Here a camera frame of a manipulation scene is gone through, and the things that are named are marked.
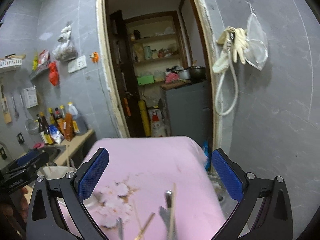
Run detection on white plastic utensil caddy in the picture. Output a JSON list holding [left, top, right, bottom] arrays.
[[36, 165, 98, 208]]

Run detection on wooden chopstick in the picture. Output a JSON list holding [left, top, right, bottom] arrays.
[[135, 213, 155, 240], [166, 183, 176, 240], [66, 145, 71, 167]]

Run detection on steel tongs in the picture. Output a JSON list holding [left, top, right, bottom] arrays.
[[158, 190, 177, 239]]

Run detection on person's left hand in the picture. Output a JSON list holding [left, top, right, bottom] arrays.
[[1, 187, 29, 222]]

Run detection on dark soy sauce bottle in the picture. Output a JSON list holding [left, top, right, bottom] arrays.
[[40, 112, 55, 145]]

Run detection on mesh strainer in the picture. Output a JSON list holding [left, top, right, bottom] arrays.
[[20, 93, 39, 135]]

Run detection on blue white seasoning bag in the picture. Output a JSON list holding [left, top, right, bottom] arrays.
[[49, 125, 64, 145]]

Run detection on wooden cutting board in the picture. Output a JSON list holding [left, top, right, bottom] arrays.
[[1, 85, 12, 124]]

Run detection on wooden counter top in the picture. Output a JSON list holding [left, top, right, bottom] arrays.
[[49, 129, 95, 166]]

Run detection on large cooking oil jug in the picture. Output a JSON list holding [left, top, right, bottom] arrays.
[[68, 102, 88, 135]]

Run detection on red plastic bag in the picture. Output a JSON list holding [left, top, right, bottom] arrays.
[[48, 61, 60, 86]]

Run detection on pink floral table cloth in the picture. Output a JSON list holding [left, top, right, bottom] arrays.
[[85, 137, 226, 239]]

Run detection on clear bag of dried goods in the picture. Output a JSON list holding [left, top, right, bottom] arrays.
[[52, 25, 78, 62]]

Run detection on yellow cylinder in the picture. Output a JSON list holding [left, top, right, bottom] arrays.
[[138, 100, 151, 137]]

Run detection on grey cabinet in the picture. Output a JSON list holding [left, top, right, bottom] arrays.
[[161, 81, 212, 146]]

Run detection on white red sack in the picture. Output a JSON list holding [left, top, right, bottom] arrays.
[[148, 108, 167, 138]]

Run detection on green box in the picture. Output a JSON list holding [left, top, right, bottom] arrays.
[[137, 75, 155, 86]]

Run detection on metal pot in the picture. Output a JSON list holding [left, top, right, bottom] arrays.
[[178, 69, 190, 80]]

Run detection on clear mesh bag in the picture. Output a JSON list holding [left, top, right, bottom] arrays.
[[244, 1, 268, 71]]

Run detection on wooden pantry shelf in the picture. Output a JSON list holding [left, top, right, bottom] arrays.
[[108, 10, 187, 94]]

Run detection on cream rubber gloves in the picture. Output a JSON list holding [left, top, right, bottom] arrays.
[[213, 26, 248, 74]]

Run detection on white wall box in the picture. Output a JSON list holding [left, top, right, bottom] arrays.
[[23, 86, 38, 109]]

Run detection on grey wall spice shelf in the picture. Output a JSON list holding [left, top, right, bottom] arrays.
[[29, 60, 51, 80]]

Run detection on white wall rack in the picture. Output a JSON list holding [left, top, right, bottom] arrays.
[[0, 54, 26, 73]]

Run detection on white wall socket panel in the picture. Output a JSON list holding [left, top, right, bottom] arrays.
[[67, 55, 87, 74]]

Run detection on orange wall hook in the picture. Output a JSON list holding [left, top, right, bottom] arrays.
[[90, 51, 99, 63]]

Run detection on white hose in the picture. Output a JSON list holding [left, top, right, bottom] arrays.
[[214, 37, 239, 117]]

